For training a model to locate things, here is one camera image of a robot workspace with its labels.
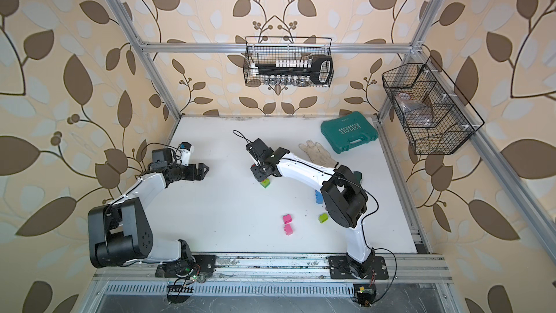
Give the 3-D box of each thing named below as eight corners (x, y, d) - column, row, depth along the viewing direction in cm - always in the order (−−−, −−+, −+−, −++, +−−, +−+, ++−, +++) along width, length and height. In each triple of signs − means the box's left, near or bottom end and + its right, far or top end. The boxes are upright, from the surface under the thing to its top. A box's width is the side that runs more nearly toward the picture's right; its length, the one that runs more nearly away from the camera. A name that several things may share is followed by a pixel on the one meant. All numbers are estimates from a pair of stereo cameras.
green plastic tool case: (337, 155, 106) (339, 149, 102) (318, 128, 117) (319, 121, 113) (378, 140, 112) (381, 133, 108) (356, 116, 124) (358, 109, 120)
